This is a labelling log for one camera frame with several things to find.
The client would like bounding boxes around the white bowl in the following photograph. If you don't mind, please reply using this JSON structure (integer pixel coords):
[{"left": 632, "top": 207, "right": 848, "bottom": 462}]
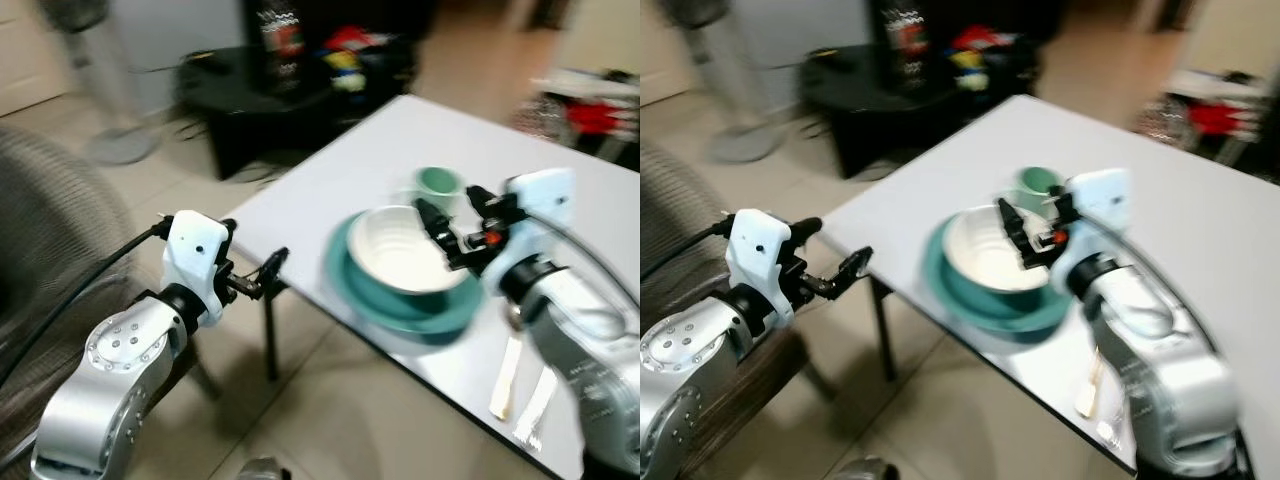
[
  {"left": 942, "top": 204, "right": 1052, "bottom": 295},
  {"left": 346, "top": 204, "right": 471, "bottom": 295}
]

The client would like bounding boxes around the green mug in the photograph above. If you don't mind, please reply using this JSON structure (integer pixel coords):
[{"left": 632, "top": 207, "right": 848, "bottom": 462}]
[
  {"left": 411, "top": 166, "right": 464, "bottom": 217},
  {"left": 1011, "top": 164, "right": 1064, "bottom": 214}
]

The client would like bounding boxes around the black table leg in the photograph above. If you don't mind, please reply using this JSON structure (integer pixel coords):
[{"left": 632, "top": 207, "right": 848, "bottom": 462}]
[
  {"left": 869, "top": 277, "right": 897, "bottom": 383},
  {"left": 261, "top": 284, "right": 282, "bottom": 383}
]

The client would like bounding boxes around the teal plate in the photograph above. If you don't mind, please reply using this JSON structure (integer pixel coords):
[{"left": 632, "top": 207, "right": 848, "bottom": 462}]
[
  {"left": 921, "top": 214, "right": 1073, "bottom": 335},
  {"left": 324, "top": 210, "right": 487, "bottom": 337}
]

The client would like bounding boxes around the gold spoon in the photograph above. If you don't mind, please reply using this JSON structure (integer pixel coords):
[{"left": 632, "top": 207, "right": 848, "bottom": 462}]
[
  {"left": 489, "top": 300, "right": 527, "bottom": 422},
  {"left": 1074, "top": 344, "right": 1107, "bottom": 420}
]

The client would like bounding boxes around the white rack with red cloth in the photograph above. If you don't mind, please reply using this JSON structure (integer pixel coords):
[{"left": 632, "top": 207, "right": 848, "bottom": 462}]
[
  {"left": 525, "top": 68, "right": 641, "bottom": 169},
  {"left": 1138, "top": 68, "right": 1280, "bottom": 169}
]

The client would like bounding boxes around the black side table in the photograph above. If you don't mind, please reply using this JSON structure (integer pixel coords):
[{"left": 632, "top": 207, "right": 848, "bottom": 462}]
[
  {"left": 799, "top": 44, "right": 1043, "bottom": 182},
  {"left": 174, "top": 44, "right": 403, "bottom": 182}
]

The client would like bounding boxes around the colourful toy pile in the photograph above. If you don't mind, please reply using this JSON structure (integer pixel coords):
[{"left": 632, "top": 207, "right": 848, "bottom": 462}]
[
  {"left": 948, "top": 27, "right": 1023, "bottom": 93},
  {"left": 319, "top": 27, "right": 393, "bottom": 97}
]

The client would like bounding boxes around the grey robot foot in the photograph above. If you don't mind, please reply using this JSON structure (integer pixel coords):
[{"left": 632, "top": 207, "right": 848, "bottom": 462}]
[
  {"left": 237, "top": 457, "right": 292, "bottom": 480},
  {"left": 849, "top": 457, "right": 903, "bottom": 480}
]

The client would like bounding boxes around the grey standing fan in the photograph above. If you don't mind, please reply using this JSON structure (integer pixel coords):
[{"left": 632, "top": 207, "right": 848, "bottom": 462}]
[
  {"left": 658, "top": 0, "right": 788, "bottom": 166},
  {"left": 38, "top": 0, "right": 163, "bottom": 167}
]

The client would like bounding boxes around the black printed bottle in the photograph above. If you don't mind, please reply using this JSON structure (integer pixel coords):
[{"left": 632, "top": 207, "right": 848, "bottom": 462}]
[
  {"left": 879, "top": 0, "right": 937, "bottom": 93},
  {"left": 257, "top": 0, "right": 307, "bottom": 93}
]

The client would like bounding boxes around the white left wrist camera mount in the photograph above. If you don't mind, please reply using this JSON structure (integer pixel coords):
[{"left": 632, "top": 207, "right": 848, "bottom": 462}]
[
  {"left": 163, "top": 211, "right": 234, "bottom": 327},
  {"left": 726, "top": 207, "right": 797, "bottom": 327}
]

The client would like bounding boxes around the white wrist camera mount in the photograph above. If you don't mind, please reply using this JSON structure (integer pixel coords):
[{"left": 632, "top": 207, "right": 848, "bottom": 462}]
[
  {"left": 1061, "top": 167, "right": 1134, "bottom": 253},
  {"left": 163, "top": 211, "right": 234, "bottom": 327},
  {"left": 499, "top": 168, "right": 577, "bottom": 263},
  {"left": 726, "top": 207, "right": 797, "bottom": 327}
]

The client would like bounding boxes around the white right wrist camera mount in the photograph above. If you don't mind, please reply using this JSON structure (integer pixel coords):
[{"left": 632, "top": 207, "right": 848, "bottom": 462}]
[
  {"left": 499, "top": 168, "right": 577, "bottom": 263},
  {"left": 1061, "top": 167, "right": 1134, "bottom": 253}
]

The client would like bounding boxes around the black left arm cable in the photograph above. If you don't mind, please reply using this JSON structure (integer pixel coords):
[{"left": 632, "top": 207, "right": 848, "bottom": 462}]
[
  {"left": 0, "top": 224, "right": 173, "bottom": 393},
  {"left": 640, "top": 221, "right": 738, "bottom": 283}
]

